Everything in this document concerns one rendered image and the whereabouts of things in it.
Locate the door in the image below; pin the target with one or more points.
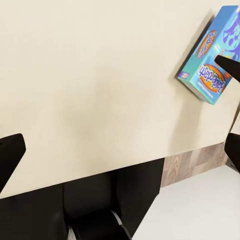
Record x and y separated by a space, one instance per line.
231 165

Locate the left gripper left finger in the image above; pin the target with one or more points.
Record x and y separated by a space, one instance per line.
12 149

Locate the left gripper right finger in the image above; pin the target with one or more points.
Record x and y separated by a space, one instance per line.
232 149

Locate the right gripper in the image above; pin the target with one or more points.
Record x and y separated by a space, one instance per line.
229 65

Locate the board game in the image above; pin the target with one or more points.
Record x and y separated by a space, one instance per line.
201 73

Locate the bed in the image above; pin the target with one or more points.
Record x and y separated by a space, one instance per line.
93 86

